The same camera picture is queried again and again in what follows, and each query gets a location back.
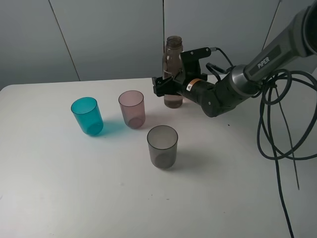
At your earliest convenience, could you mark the black looped cable bundle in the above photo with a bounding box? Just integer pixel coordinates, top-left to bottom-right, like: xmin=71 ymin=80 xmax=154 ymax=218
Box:
xmin=206 ymin=47 xmax=317 ymax=238

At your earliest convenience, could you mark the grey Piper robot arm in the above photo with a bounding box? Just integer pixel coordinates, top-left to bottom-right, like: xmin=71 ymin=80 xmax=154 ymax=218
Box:
xmin=152 ymin=2 xmax=317 ymax=118

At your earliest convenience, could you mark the grey translucent plastic cup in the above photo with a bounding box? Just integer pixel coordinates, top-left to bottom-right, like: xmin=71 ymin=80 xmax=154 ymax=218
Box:
xmin=147 ymin=125 xmax=178 ymax=170

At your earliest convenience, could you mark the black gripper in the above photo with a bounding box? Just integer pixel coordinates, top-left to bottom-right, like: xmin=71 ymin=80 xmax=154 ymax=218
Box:
xmin=152 ymin=73 xmax=214 ymax=104

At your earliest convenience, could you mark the brown translucent water bottle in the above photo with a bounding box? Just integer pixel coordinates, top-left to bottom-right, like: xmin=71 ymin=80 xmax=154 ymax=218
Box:
xmin=162 ymin=36 xmax=183 ymax=109

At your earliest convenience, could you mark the teal translucent plastic cup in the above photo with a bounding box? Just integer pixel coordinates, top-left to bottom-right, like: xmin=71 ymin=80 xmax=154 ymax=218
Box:
xmin=71 ymin=97 xmax=104 ymax=136

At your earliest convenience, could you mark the pink translucent plastic cup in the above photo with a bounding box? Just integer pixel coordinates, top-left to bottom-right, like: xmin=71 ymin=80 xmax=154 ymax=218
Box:
xmin=118 ymin=90 xmax=146 ymax=129

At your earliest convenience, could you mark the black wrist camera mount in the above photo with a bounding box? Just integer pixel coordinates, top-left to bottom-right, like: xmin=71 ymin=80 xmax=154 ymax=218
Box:
xmin=180 ymin=47 xmax=211 ymax=81

